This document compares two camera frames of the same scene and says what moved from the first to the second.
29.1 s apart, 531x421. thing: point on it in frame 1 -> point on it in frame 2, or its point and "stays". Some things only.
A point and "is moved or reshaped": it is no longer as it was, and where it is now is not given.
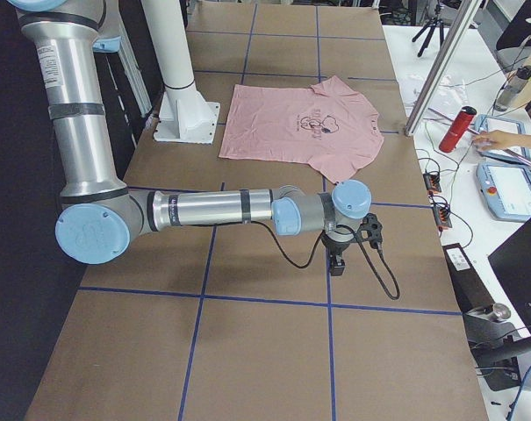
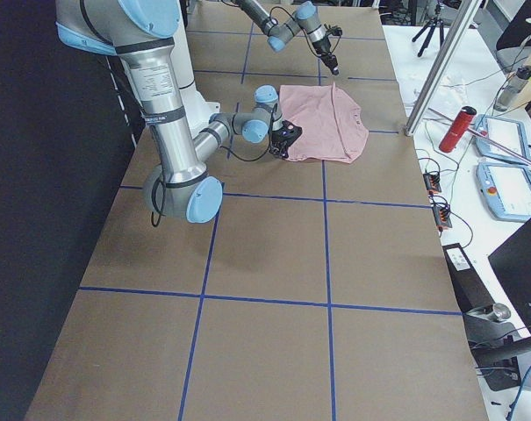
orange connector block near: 442,217 stays
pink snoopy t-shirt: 329,127 is moved or reshaped
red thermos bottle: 457,130 stays
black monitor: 520,264 stays
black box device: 470,294 stays
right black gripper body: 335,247 -> 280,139
